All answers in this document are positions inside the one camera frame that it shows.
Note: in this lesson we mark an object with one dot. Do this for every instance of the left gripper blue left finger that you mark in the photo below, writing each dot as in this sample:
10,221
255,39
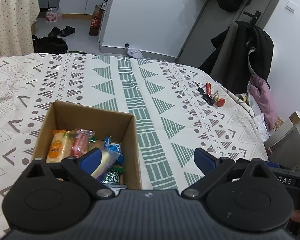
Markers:
90,161

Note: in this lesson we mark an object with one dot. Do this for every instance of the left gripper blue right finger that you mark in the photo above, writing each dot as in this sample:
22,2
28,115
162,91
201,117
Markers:
205,161

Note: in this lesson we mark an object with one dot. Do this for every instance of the purple white wafer pack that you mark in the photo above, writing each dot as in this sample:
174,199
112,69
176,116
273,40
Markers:
108,159

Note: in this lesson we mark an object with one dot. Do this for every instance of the red candy bar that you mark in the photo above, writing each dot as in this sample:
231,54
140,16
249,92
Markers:
80,145

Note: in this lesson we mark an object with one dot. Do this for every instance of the green round pastry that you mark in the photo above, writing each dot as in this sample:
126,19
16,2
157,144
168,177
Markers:
113,175

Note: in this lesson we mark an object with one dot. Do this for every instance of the blue green snack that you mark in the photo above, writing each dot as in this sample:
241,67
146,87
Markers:
108,144

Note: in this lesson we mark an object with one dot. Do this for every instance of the orange cracker pack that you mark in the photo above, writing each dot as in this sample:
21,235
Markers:
60,146

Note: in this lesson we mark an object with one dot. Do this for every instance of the grey bedside cabinet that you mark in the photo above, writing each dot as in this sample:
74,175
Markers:
283,146

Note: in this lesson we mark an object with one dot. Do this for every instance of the patterned white green bedspread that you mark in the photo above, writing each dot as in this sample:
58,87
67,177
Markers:
172,118

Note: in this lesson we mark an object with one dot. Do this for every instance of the red base doll figurine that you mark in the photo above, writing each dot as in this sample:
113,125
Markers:
219,102

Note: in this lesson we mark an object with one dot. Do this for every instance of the pink purple garment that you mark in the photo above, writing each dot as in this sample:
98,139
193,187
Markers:
260,91

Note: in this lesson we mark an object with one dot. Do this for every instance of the black jacket on chair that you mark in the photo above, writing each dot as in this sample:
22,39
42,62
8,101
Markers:
242,50

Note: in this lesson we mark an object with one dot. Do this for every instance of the black bag on floor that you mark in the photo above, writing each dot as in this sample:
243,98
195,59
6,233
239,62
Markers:
49,45

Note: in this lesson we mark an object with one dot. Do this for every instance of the dark oil bottle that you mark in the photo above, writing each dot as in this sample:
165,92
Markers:
95,25

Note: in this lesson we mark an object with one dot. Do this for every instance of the black shoe left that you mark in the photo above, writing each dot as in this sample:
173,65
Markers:
54,32

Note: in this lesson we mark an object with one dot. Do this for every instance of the water bottle pack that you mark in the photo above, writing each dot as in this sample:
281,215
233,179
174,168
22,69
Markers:
54,15

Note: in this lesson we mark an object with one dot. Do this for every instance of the dotted cream tablecloth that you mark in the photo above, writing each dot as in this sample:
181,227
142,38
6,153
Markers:
16,19

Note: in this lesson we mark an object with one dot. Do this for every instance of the red keychain tag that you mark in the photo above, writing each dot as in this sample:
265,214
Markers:
208,89

